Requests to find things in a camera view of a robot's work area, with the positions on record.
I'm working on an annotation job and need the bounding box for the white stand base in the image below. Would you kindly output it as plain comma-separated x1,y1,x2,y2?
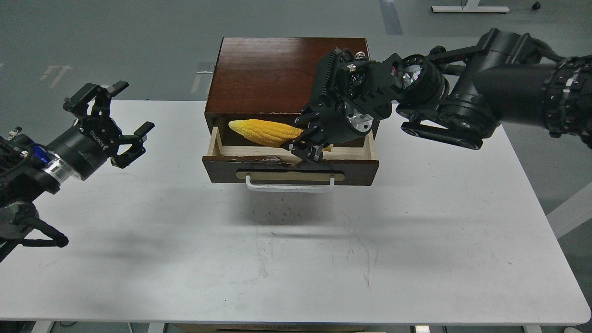
431,0,510,13

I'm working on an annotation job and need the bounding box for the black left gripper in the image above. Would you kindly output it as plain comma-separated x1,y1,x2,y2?
47,81,155,180

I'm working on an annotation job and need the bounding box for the dark wooden cabinet box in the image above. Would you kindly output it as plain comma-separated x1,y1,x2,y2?
204,37,368,146

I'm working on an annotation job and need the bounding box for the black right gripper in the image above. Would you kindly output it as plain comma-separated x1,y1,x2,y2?
280,102,375,164

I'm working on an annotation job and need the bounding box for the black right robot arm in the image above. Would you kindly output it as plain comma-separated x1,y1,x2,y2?
280,28,592,164

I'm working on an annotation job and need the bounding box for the wooden drawer with white handle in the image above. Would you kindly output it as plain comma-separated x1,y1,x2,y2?
202,127,379,186

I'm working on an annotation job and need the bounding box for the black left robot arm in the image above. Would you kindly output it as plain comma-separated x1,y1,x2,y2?
0,80,154,259

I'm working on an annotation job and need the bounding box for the yellow corn cob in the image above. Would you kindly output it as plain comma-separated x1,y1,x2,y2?
228,119,306,148

